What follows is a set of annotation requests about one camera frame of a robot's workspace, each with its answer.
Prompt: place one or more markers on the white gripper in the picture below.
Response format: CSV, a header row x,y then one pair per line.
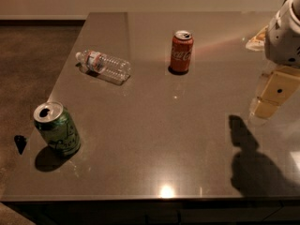
x,y
282,41

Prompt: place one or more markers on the red coke can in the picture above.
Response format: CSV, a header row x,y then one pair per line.
x,y
182,45

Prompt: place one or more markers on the green soda can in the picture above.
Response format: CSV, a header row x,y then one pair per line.
x,y
57,128

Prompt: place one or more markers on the clear plastic water bottle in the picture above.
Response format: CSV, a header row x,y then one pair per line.
x,y
103,66

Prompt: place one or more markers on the small black floor object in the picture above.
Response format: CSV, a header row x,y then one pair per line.
x,y
20,142

